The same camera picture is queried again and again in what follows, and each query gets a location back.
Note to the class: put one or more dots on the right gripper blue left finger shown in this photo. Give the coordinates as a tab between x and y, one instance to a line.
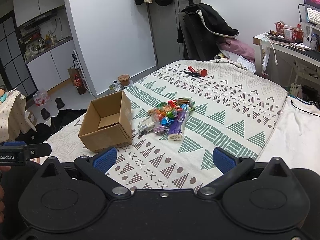
94	169

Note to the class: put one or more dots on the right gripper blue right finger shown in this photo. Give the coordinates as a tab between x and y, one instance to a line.
233	170

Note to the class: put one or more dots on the purple wafer snack pack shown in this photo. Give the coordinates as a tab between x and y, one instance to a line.
176	131

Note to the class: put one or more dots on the clear white snack packet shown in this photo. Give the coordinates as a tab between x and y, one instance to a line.
150	124

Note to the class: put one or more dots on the green snack packet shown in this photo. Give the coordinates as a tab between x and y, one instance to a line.
190	106

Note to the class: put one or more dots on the small purple snack packet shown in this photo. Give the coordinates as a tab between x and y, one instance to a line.
160	130

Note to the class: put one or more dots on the red snack stick packet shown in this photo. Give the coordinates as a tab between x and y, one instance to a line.
174	104

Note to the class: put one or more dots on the round cookie packet teal band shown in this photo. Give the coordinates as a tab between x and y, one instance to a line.
182	101

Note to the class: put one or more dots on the person's left hand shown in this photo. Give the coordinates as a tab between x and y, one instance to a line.
2	206

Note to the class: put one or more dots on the dotted cream tablecloth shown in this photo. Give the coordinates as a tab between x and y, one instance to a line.
13	119

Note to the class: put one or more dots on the black clothes pile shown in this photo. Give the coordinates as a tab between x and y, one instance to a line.
44	131

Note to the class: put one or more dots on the small cardboard box on floor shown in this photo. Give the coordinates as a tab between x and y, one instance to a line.
30	118

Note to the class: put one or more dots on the brown cardboard box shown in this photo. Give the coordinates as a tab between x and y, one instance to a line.
107	123

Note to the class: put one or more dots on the left black slipper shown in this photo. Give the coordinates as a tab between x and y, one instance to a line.
45	114

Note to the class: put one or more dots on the black slipper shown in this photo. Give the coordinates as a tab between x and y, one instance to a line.
59	103
45	114

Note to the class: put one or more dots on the water bottle pack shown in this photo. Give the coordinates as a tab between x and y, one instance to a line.
41	97

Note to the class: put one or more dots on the white bed sheet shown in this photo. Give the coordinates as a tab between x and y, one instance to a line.
295	139

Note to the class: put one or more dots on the patterned bed blanket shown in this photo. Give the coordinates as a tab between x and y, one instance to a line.
233	109

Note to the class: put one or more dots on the right black slipper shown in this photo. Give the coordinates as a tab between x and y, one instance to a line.
59	103

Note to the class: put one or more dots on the dark soda bottle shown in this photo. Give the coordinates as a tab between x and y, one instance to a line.
79	85

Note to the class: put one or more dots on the brown lidded jar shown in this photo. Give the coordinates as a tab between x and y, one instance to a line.
124	80

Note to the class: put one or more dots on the brown paper bag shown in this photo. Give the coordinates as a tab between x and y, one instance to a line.
73	74

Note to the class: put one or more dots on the pink pillow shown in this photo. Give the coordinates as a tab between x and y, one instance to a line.
240	48

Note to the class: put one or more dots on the black office chair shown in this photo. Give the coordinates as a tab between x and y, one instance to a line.
200	44

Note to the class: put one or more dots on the white desk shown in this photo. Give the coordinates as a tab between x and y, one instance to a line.
305	62

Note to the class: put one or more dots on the black jacket on chair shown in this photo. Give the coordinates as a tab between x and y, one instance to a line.
212	21

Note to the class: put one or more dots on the kitchen cabinet shelf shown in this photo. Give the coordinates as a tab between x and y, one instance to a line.
46	39

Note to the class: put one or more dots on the grey door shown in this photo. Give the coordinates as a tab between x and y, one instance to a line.
164	24

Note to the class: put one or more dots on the red keychain with keys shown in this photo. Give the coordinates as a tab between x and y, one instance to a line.
196	73

